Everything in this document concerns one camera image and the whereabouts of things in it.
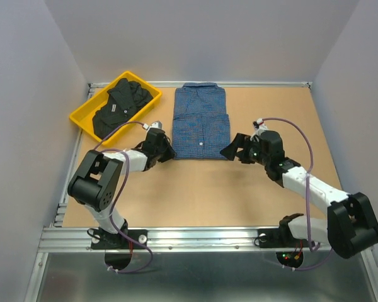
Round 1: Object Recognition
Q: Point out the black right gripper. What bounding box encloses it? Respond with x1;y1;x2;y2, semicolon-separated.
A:
219;133;270;166

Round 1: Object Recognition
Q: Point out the blue plaid long sleeve shirt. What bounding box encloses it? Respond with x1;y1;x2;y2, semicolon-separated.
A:
172;82;230;160

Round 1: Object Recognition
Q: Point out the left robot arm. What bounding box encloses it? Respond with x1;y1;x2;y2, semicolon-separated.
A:
67;122;176;250

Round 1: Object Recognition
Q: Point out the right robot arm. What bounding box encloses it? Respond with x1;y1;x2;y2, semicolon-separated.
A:
220;130;378;259

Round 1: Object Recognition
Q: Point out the black striped shirt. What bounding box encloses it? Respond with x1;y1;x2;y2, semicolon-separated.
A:
92;78;153;139

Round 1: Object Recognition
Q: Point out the yellow plastic bin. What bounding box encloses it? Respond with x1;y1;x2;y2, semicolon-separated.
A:
69;71;162;147

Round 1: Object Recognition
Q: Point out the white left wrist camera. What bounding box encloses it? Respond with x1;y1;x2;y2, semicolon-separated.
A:
142;121;163;131

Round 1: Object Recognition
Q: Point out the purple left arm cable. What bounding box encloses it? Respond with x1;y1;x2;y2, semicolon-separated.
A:
93;121;154;274

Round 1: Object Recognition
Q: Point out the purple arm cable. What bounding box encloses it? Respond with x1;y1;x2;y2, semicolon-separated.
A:
254;117;336;272
93;121;154;274

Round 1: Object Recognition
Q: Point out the aluminium back rail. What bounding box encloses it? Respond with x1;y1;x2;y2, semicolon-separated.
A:
88;81;312;89

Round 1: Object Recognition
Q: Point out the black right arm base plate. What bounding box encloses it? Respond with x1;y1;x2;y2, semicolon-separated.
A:
253;227;308;249

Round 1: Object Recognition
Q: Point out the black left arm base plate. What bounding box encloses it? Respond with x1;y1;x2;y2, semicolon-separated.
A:
86;228;148;250

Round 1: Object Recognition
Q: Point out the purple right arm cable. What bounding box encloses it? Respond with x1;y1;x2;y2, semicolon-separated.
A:
254;117;336;272

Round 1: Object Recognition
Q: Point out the aluminium front rail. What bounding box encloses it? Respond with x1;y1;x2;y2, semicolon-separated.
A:
37;223;374;253

